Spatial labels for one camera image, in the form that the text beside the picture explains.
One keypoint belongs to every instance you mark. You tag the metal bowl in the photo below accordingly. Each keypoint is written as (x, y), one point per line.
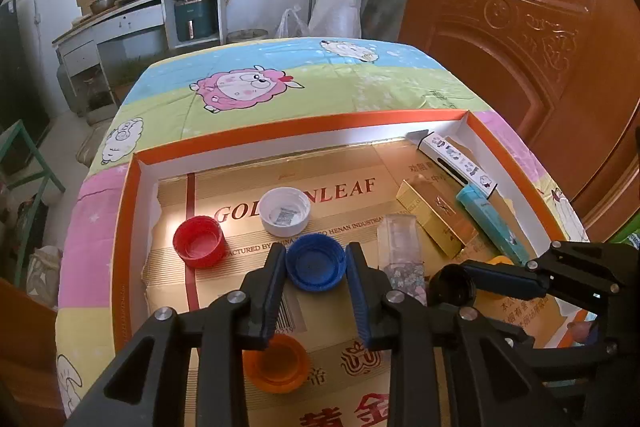
(106, 3)

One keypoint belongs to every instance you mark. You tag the white bottle cap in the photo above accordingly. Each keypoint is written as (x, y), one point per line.
(284, 214)

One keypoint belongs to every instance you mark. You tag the blue bottle cap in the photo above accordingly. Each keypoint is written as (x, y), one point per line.
(315, 264)

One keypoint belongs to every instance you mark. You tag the brown wooden furniture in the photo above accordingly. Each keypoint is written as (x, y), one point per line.
(25, 357)

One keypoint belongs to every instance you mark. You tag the woven basket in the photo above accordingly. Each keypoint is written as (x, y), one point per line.
(247, 36)

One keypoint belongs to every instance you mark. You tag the pastel sheep printed blanket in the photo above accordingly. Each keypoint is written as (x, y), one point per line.
(350, 77)

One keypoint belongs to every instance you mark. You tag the orange bottle cap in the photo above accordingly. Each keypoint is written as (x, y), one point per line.
(277, 367)

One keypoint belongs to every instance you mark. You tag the dark green board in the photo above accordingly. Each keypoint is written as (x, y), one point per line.
(20, 67)

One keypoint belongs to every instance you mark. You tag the gold carton box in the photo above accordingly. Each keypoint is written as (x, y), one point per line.
(440, 217)

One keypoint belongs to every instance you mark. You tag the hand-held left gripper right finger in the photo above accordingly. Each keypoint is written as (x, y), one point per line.
(357, 292)

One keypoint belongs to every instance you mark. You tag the black bottle cap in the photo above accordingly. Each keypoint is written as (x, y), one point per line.
(450, 284)

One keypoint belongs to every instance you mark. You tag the grey kitchen counter cabinet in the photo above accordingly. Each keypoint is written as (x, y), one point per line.
(130, 19)

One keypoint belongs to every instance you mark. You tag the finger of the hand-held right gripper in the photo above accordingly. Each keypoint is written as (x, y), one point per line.
(590, 264)
(505, 279)

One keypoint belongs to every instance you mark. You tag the orange rimmed cardboard tray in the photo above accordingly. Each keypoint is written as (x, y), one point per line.
(300, 129)

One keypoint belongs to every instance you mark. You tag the red bottle cap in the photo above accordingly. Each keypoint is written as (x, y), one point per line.
(197, 247)

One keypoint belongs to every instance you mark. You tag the white cloth bag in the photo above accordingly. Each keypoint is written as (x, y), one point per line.
(45, 272)

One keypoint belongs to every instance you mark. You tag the yellow bottle cap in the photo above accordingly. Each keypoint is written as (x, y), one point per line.
(500, 260)

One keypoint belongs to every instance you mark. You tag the green metal frame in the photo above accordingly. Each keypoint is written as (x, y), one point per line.
(37, 157)

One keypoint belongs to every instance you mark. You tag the clear plastic bag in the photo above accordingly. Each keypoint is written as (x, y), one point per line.
(292, 24)

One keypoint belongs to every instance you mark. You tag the long white printed box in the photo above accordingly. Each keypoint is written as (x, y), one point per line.
(460, 162)

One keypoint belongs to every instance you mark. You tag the teal tube box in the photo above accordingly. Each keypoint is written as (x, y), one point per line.
(492, 222)

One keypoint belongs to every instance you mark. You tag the teal air fryer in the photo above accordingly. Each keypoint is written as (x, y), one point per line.
(195, 19)

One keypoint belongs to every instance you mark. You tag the clear floral spray bottle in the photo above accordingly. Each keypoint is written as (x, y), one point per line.
(400, 247)

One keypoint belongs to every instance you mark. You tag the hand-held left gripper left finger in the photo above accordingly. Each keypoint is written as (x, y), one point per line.
(272, 287)

